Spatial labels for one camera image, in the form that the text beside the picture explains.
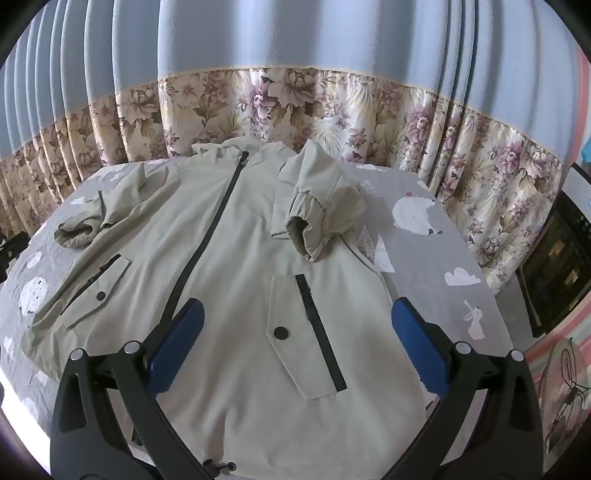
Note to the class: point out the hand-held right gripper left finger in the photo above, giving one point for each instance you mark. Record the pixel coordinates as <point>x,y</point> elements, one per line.
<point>178,339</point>

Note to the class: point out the black glass-front cabinet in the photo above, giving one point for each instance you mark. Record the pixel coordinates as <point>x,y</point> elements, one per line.
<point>556,272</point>

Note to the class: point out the blue curtain with floral border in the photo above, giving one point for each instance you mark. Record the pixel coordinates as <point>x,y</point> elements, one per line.
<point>295,50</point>

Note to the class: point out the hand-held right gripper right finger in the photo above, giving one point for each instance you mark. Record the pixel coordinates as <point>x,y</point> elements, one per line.
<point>418,341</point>

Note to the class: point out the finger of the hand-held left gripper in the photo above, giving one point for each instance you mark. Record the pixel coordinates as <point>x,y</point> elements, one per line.
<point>11,251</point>

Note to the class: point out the beige zip jacket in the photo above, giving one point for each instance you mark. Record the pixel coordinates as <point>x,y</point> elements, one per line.
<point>231,230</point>

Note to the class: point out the white box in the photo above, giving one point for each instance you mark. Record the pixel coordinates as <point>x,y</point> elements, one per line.
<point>577,184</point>

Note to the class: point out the grey animal print bed sheet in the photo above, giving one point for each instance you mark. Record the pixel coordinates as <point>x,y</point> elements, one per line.
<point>429,267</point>

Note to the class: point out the pink striped mat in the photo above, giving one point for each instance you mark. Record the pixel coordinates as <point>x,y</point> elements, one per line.
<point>535,360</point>

